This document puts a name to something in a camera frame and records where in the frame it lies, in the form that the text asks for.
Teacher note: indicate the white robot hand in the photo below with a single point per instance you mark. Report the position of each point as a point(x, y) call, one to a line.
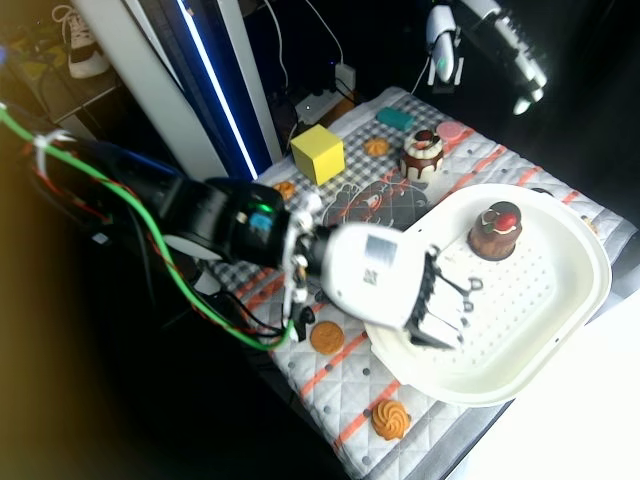
point(525, 55)
point(370, 270)

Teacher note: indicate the brown chocolate cake with strawberry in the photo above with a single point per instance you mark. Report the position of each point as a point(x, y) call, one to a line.
point(495, 235)

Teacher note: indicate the chocolate cream cupcake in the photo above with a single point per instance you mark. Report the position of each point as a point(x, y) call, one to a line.
point(421, 160)

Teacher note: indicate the white perforated tray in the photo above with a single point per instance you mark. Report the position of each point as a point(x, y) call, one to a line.
point(525, 325)

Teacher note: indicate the round flat biscuit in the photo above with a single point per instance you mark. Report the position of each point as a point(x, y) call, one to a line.
point(327, 338)

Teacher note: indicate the pink round macaron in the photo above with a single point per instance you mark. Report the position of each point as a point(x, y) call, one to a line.
point(451, 131)

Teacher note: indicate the small orange cookie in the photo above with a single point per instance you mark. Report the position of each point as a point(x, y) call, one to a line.
point(285, 190)

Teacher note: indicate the small swirl cookie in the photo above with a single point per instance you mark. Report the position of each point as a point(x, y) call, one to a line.
point(376, 147)

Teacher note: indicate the grey quilt with bear print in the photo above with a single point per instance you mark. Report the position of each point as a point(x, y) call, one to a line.
point(345, 395)

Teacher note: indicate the yellow cube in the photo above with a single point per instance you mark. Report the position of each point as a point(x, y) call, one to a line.
point(317, 152)

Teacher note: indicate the teal block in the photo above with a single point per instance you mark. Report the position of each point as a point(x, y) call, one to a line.
point(395, 118)

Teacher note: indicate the large swirl cookie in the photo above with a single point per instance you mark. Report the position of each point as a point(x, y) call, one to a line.
point(390, 419)

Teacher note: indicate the white power strip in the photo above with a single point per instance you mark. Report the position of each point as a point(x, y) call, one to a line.
point(315, 106)

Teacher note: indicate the white plug adapter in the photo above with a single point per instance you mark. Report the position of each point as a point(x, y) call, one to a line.
point(345, 76)

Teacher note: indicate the white column with blue light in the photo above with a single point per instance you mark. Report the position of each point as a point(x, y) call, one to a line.
point(150, 75)

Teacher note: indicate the white sneaker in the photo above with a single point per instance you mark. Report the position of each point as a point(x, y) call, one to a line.
point(85, 45)

